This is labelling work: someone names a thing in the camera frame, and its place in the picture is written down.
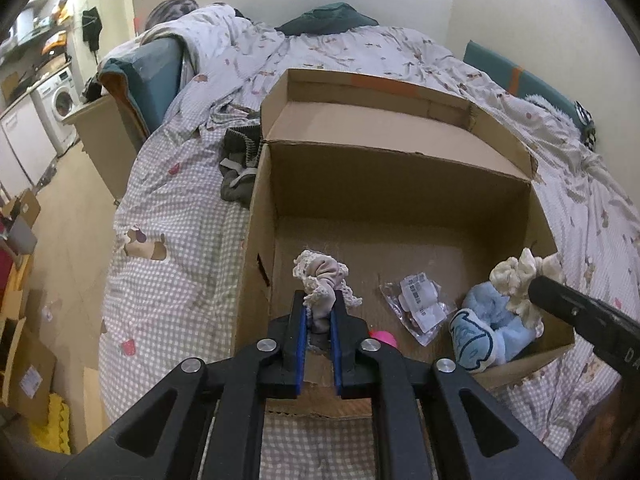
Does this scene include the red box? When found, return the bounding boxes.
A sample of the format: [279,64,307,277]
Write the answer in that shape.
[0,247,16,306]

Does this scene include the black white checkered cloth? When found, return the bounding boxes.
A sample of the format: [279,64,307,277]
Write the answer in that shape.
[572,101,599,151]

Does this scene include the dark patterned pillow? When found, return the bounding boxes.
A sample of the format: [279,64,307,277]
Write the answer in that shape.
[145,0,201,31]

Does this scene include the white washing machine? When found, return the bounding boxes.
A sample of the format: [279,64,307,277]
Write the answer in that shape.
[30,67,83,156]

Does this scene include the black hanging garment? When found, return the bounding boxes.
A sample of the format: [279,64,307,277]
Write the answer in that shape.
[81,7,103,53]

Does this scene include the clear plastic packet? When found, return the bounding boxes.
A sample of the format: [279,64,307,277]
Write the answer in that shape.
[378,271,457,347]

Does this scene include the teal headboard panel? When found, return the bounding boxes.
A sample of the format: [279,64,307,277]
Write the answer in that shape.
[462,40,588,131]

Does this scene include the pink lace-edged scrunchie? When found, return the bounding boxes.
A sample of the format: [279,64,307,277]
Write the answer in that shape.
[292,247,363,333]

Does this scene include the cardboard boxes on floor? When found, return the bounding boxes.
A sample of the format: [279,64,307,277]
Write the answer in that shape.
[0,317,58,426]

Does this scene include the grey bin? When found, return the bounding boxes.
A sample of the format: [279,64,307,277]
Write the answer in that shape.
[5,217,38,256]

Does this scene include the yellow foam mat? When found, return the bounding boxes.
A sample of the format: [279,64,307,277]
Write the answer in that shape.
[27,392,73,456]

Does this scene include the small pink object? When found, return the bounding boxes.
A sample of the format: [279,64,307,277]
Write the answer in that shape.
[369,330,399,351]

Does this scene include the brown cardboard box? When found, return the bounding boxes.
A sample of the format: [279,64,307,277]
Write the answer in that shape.
[0,189,42,233]

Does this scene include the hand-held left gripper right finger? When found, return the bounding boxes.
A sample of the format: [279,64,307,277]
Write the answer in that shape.
[330,290,576,480]

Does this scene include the wooden bedside stand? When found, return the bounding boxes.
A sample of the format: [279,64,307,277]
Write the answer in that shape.
[62,94,151,206]

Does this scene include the blue fluffy plush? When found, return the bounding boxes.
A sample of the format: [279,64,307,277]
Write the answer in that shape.
[449,280,546,373]

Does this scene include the teal blanket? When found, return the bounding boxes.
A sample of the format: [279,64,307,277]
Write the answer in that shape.
[97,35,183,141]

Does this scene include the white fluffy cloth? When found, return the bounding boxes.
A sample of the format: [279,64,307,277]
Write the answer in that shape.
[525,94,576,123]

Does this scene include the dark teal pillow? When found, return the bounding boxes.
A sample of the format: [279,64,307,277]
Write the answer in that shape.
[274,2,380,37]

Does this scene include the cream ruffled scrunchie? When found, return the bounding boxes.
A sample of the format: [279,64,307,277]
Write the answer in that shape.
[489,247,563,331]

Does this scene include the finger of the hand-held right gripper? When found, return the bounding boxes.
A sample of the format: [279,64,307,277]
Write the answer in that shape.
[528,275,591,333]

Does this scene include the white floor cabinet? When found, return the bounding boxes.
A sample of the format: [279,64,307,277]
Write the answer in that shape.
[0,92,58,191]

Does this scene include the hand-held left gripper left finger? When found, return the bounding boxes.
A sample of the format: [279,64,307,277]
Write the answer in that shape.
[55,290,307,480]

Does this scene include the grey cloth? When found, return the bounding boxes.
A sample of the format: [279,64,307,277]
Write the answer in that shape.
[219,125,263,208]

